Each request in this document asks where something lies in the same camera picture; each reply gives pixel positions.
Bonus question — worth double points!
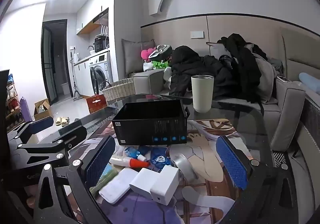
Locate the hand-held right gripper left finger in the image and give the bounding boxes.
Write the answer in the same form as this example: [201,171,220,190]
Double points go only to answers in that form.
[34,135,117,224]

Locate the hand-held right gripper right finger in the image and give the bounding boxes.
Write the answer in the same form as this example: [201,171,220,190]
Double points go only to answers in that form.
[216,135,300,224]

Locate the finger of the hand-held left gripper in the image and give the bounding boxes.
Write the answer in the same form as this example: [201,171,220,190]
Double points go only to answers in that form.
[7,116,54,143]
[16,125,88,157]

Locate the green packet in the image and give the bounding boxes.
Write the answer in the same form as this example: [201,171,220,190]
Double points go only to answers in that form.
[89,164,118,196]

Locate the glue bottle with orange cap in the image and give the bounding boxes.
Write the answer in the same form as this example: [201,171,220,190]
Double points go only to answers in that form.
[109,156,150,169]

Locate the white power bank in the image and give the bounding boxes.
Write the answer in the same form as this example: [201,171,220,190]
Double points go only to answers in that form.
[99,169,139,204]

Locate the blue correction tape dispenser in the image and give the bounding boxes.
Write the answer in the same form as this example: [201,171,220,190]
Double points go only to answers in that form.
[150,149,173,166]
[124,146,148,162]

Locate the white rectangular adapter block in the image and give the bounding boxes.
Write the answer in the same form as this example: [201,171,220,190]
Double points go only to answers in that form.
[129,168,160,194]

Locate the black cardboard box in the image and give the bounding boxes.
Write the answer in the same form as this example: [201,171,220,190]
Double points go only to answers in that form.
[111,99,189,146]

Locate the white charger plug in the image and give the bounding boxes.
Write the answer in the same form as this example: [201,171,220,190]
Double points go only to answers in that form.
[150,165,179,206]

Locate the purple rolled mat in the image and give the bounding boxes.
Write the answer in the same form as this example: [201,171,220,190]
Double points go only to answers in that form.
[20,96,33,122]

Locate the wooden shoe rack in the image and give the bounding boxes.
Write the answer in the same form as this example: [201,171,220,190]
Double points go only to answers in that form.
[5,74,22,130]

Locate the red paper bag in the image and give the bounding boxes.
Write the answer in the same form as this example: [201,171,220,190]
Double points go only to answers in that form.
[86,94,107,114]

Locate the mop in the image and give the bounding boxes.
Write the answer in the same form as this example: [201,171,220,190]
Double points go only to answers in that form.
[70,51,83,101]

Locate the black white striped rug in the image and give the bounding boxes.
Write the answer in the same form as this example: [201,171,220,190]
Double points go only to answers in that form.
[274,151,288,167]

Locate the wicker laundry basket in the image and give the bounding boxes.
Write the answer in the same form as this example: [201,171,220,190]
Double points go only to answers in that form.
[102,77,135,105]

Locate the dark glass door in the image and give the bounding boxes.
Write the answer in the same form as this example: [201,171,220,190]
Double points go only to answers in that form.
[41,20,68,105]

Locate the white washing machine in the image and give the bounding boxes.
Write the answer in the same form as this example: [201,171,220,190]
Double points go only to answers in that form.
[89,52,112,96]

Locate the white tumbler cup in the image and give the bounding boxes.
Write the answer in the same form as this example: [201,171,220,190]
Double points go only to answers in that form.
[191,75,215,113]

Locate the grey sofa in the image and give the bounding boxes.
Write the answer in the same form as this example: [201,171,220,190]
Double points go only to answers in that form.
[132,69,307,151]

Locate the grey chair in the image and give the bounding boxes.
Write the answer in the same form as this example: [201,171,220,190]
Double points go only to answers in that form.
[295,94,320,224]

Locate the grey garment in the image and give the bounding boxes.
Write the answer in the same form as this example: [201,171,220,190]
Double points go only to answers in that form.
[252,51,278,102]

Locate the large grey cushion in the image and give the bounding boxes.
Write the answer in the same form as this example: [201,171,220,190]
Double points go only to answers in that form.
[122,39,155,75]

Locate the black puffer jacket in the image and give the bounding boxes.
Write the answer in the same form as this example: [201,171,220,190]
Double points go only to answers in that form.
[169,46,225,97]

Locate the pink plush toy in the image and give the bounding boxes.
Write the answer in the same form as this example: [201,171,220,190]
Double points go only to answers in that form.
[141,48,155,61]

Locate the green cloth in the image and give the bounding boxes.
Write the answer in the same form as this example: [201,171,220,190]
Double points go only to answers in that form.
[152,61,171,69]

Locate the blue pillow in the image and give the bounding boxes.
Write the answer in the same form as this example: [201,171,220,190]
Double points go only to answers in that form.
[299,72,320,90]

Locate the small grey cushion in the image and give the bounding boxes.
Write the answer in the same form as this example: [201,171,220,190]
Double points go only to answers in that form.
[206,41,230,57]

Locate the range hood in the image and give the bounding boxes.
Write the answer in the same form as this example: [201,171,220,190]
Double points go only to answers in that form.
[92,7,109,24]

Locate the black and white round cushion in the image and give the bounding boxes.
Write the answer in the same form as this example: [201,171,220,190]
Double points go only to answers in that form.
[149,45,173,61]

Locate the beige bed headboard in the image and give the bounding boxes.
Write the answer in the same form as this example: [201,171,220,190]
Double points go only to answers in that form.
[280,27,320,84]

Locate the white wall cabinets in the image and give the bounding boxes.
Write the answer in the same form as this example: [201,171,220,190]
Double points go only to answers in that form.
[76,0,115,36]

